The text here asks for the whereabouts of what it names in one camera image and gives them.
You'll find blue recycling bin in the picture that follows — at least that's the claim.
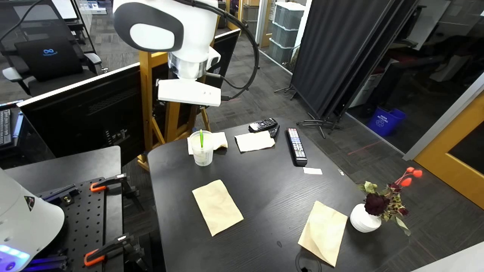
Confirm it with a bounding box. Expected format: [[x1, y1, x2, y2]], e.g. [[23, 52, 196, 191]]
[[366, 107, 406, 137]]

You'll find orange black clamp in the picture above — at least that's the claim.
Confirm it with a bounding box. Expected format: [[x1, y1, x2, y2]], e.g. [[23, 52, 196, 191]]
[[84, 233, 145, 267], [89, 173, 130, 193]]

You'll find stack of grey storage bins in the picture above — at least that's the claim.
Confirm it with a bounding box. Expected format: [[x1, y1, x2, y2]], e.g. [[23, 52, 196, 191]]
[[267, 2, 306, 65]]

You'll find black backdrop screen on stand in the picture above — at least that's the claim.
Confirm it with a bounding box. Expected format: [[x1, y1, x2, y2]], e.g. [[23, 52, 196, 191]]
[[274, 0, 421, 139]]

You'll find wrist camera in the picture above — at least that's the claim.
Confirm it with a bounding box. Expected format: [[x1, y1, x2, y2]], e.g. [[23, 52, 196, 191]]
[[157, 79, 222, 107]]

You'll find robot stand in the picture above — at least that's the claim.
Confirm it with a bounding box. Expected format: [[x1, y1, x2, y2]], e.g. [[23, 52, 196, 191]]
[[0, 145, 152, 272]]

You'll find white crumpled napkin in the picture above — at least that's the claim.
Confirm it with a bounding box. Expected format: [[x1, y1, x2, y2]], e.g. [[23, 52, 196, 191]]
[[187, 131, 229, 155]]

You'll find white flat napkin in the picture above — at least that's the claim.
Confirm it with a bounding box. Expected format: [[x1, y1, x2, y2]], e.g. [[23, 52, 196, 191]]
[[234, 130, 276, 153]]

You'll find translucent plastic cup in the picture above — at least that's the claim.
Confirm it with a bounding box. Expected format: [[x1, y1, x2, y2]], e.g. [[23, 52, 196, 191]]
[[189, 130, 215, 167]]

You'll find yellow door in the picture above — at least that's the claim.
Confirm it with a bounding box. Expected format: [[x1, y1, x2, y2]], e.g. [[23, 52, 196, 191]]
[[414, 92, 484, 210]]

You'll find black remote control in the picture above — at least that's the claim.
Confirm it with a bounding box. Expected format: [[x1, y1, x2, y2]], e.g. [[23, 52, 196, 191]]
[[285, 128, 308, 167]]

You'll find bunch of dried flowers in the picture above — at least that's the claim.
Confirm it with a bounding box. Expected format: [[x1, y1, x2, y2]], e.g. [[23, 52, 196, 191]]
[[357, 166, 424, 237]]

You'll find black office chair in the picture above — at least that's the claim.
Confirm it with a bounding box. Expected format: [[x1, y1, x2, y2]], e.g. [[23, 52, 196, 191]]
[[0, 0, 103, 96]]

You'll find wooden easel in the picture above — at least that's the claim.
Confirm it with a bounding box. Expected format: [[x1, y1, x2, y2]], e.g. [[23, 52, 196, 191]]
[[137, 26, 222, 171]]

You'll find white round vase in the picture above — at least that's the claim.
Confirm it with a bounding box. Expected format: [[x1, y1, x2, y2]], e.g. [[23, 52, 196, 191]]
[[349, 203, 383, 233]]

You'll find black keyboard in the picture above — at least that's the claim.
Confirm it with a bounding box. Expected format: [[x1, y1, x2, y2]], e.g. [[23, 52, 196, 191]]
[[0, 107, 12, 148]]

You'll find black monitor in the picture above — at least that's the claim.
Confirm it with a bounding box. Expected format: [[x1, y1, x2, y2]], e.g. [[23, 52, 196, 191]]
[[18, 62, 147, 167]]

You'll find black phone handset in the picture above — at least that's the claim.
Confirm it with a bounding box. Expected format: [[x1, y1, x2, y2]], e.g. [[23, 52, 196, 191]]
[[248, 117, 279, 133]]

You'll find brown paper napkin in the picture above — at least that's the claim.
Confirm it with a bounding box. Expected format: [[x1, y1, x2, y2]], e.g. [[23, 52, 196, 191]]
[[192, 179, 245, 237], [297, 200, 348, 267]]

